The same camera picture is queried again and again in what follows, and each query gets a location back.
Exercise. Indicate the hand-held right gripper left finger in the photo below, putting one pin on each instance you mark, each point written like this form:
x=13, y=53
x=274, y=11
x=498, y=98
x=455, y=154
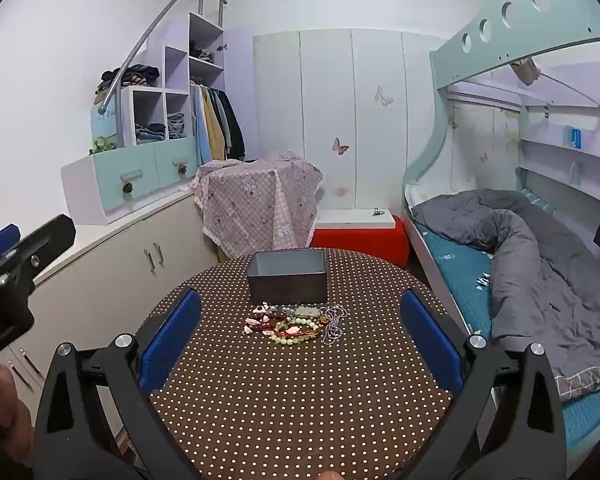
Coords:
x=172, y=337

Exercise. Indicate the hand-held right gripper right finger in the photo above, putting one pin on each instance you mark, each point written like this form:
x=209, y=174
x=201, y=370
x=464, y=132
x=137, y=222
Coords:
x=430, y=337

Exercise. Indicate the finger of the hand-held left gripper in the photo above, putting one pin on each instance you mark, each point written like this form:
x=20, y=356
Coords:
x=45, y=242
x=0, y=245

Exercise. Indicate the pile of beaded jewelry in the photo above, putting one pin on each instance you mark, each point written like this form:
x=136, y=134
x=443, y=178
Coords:
x=292, y=325

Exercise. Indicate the dark grey box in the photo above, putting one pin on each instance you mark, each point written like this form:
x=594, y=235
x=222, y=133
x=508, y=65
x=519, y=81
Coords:
x=287, y=277

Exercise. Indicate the person's left hand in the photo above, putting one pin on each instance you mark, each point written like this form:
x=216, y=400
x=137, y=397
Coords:
x=7, y=410

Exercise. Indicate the beige cabinet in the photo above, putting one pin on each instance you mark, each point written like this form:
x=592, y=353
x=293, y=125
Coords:
x=105, y=270

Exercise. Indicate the teal bedsheet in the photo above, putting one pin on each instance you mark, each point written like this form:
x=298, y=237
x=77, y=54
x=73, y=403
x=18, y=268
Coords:
x=462, y=270

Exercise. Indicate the pinecone drawer knob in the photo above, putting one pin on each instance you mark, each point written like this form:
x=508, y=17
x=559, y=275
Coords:
x=182, y=169
x=127, y=188

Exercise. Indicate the teal drawer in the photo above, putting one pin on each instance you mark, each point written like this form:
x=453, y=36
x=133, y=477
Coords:
x=125, y=177
x=176, y=159

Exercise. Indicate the green ornament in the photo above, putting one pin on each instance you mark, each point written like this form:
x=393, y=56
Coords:
x=102, y=145

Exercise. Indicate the red ottoman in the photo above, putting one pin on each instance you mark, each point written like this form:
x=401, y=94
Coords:
x=360, y=247

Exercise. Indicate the grey duvet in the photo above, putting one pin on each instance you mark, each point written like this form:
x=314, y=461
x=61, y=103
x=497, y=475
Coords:
x=545, y=280

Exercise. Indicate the brown polka-dot tablecloth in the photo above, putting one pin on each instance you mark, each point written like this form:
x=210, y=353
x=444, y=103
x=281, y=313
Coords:
x=290, y=400

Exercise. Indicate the metal clip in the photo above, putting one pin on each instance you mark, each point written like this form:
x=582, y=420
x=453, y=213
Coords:
x=377, y=211

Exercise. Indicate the white board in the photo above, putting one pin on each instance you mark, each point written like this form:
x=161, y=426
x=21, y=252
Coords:
x=355, y=221

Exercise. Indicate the folded blue jeans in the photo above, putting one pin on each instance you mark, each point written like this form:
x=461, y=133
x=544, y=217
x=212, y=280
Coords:
x=147, y=133

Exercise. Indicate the pink checked bear cloth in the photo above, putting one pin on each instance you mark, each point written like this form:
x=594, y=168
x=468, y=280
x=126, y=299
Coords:
x=260, y=205

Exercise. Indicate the striped pillow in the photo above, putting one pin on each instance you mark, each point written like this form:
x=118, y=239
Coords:
x=537, y=201

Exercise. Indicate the folded grey clothes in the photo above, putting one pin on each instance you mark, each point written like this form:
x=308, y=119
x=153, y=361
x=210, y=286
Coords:
x=176, y=125

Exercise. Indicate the pile of dark clothes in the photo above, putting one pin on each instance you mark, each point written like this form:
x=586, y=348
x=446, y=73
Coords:
x=127, y=79

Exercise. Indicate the row of hanging clothes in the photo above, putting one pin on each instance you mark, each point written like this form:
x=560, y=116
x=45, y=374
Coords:
x=217, y=122

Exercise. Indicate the pink butterfly sticker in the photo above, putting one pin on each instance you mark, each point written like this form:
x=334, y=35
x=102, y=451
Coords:
x=339, y=146

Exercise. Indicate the stepped lilac shelf unit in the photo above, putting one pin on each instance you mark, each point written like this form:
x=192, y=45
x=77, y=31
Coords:
x=177, y=70

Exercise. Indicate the grey metal handrail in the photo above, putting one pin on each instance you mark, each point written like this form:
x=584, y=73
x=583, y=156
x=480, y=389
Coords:
x=145, y=35

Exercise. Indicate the white wardrobe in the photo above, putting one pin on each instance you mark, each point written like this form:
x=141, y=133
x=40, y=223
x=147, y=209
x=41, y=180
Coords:
x=340, y=110

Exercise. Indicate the pale butterfly sticker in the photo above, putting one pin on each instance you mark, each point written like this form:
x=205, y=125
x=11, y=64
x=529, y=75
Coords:
x=383, y=96

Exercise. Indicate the dark clothes bundle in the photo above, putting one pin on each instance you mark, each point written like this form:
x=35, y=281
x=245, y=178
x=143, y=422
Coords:
x=202, y=52

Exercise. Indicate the small blue box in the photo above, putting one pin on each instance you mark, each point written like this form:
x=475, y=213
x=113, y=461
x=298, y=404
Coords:
x=576, y=138

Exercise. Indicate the teal bunk bed frame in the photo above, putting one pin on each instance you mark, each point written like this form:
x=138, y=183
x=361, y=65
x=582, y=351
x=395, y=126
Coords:
x=485, y=35

